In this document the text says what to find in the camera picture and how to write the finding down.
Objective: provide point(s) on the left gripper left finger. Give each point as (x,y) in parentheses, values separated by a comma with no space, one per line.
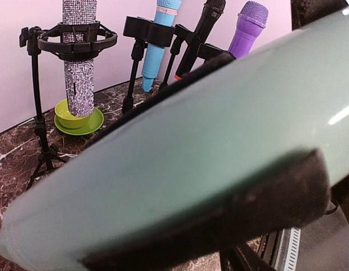
(164,96)

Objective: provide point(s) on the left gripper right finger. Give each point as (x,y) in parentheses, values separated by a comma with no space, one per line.
(292,196)

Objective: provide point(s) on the black round-base mic stand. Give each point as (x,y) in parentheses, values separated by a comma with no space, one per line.
(144,32)
(209,52)
(182,35)

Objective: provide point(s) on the purple microphone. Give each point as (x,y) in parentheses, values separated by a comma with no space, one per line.
(252,20)

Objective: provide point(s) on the mint green microphone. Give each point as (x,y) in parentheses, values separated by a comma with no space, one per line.
(223,132)

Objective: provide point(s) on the light blue microphone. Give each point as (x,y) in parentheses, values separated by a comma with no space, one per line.
(166,12)

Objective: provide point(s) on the rhinestone silver microphone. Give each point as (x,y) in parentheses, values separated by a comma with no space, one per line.
(79,75)

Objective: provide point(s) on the lime green plate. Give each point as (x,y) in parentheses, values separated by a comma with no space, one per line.
(96,121)

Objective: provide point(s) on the lime green bowl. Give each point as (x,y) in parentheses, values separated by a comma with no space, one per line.
(66,119)

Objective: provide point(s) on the white slotted cable duct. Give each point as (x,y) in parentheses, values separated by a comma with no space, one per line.
(289,249)

